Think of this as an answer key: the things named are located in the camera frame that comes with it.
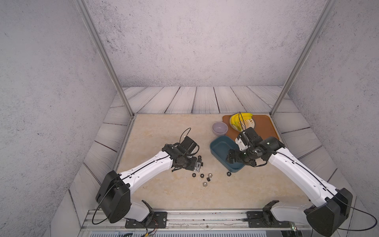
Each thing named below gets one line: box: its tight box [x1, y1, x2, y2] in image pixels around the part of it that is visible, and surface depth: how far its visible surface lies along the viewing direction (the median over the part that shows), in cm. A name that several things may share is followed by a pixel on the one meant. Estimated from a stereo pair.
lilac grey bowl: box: [211, 121, 229, 136], surface depth 109 cm
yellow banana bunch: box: [230, 112, 254, 131], surface depth 116 cm
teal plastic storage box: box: [209, 135, 246, 173], surface depth 101 cm
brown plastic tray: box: [222, 114, 280, 140], surface depth 114 cm
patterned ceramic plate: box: [229, 114, 256, 132], surface depth 116 cm
